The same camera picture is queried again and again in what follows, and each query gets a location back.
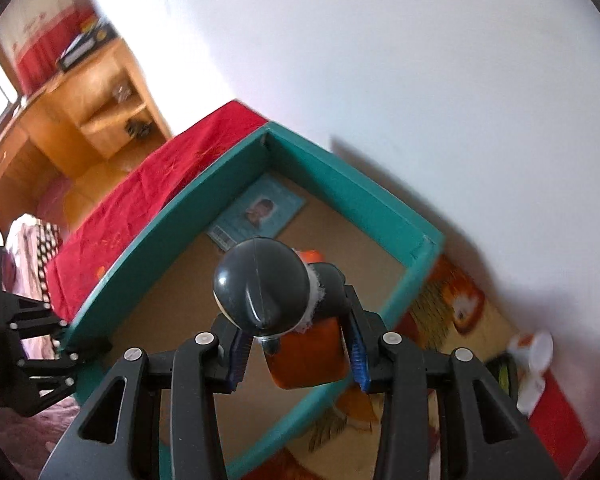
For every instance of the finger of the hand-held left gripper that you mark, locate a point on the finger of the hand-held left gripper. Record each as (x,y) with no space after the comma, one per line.
(65,367)
(40,316)

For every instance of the blue booklet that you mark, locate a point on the blue booklet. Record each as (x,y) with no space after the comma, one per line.
(275,200)

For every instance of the teal cardboard box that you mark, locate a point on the teal cardboard box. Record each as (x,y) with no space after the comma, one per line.
(340,185)

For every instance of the red and white cloth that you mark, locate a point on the red and white cloth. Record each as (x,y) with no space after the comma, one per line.
(40,55)

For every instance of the small clear object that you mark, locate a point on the small clear object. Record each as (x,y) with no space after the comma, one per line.
(122,91)

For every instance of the small dark object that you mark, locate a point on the small dark object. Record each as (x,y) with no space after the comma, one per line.
(137,127)

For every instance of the orange monkey alarm clock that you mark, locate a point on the orange monkey alarm clock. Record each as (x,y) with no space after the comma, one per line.
(310,360)

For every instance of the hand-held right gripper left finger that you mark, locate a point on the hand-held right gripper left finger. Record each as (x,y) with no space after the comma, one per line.
(240,357)

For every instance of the white jar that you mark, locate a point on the white jar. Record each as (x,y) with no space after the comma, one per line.
(535,360)

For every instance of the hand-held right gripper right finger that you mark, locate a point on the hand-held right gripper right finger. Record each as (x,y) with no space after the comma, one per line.
(357,360)

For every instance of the polka dot cloth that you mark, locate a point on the polka dot cloth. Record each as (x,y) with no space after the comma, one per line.
(47,255)

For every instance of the wooden shelf unit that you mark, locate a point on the wooden shelf unit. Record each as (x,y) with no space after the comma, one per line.
(105,70)

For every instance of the black flat box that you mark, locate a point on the black flat box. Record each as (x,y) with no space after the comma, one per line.
(87,44)

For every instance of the red printed blanket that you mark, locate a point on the red printed blanket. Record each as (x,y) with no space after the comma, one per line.
(145,195)

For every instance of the pink fuzzy cloth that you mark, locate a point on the pink fuzzy cloth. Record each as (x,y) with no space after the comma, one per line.
(25,440)

